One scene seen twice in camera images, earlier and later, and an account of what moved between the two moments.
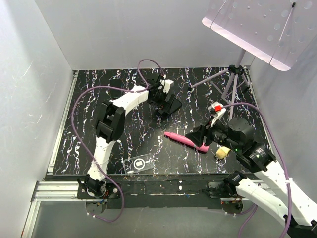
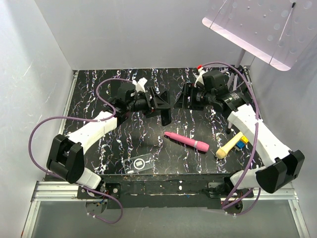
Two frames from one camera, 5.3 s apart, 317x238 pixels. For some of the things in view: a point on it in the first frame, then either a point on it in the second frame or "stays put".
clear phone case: [138, 163] stays put
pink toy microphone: [183, 138] stays put
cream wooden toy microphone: [222, 152] stays put
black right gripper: [196, 135] → [189, 90]
